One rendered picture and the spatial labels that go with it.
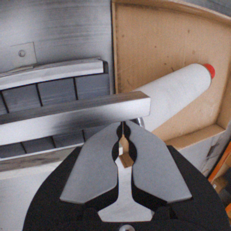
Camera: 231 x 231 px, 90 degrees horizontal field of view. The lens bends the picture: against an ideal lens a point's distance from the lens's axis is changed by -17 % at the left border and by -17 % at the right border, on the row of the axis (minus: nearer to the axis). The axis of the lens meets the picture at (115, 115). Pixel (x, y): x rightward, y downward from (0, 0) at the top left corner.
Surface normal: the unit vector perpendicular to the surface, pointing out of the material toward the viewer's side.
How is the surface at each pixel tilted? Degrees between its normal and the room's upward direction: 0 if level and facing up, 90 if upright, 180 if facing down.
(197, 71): 55
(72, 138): 0
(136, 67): 0
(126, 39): 0
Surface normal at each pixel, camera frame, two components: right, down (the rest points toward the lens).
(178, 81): 0.18, -0.47
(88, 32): 0.32, 0.44
